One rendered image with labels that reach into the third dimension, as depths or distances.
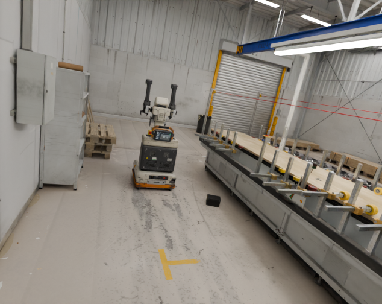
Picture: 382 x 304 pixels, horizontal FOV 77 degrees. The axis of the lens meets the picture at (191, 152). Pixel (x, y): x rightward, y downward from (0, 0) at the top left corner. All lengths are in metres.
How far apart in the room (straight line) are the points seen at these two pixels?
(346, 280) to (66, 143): 3.35
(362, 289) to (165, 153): 2.71
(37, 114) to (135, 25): 7.74
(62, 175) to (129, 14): 7.32
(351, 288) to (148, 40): 9.06
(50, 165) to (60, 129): 0.49
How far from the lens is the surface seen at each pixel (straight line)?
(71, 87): 3.34
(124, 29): 9.80
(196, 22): 10.39
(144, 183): 3.74
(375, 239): 2.26
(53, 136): 3.47
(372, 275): 2.36
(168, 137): 3.60
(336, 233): 2.41
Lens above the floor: 1.60
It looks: 14 degrees down
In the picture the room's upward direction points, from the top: 11 degrees clockwise
